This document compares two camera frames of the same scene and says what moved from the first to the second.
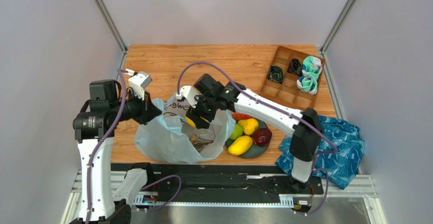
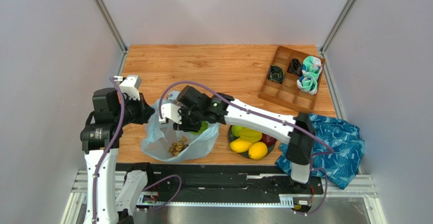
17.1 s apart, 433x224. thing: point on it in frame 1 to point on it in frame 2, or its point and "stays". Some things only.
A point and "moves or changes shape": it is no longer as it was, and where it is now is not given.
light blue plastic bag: x=168 y=138 moves or changes shape
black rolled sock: x=295 y=67 stays
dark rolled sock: x=276 y=73 stays
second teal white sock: x=307 y=83 stays
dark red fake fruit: x=261 y=136 moves or changes shape
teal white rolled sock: x=312 y=65 stays
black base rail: x=220 y=183 stays
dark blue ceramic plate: x=255 y=151 to x=270 y=148
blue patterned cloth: x=341 y=155 stays
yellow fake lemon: x=190 y=122 moves or changes shape
